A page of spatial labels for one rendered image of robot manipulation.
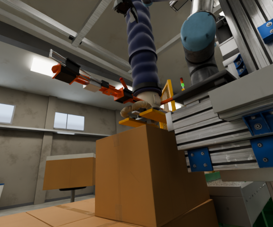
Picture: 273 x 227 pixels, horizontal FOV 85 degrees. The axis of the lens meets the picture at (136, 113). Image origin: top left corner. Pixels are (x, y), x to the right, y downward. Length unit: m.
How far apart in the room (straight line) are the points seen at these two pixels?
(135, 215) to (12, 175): 6.00
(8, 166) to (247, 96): 6.50
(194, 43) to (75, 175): 1.97
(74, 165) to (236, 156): 1.91
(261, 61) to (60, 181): 2.19
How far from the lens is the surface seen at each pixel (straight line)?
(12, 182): 6.57
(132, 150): 0.73
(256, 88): 0.46
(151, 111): 0.86
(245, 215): 1.22
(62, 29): 3.20
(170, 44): 3.62
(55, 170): 2.29
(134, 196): 0.73
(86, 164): 2.16
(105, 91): 0.85
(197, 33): 0.63
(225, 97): 0.48
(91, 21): 2.80
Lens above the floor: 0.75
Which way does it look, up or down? 21 degrees up
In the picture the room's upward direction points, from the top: 5 degrees counter-clockwise
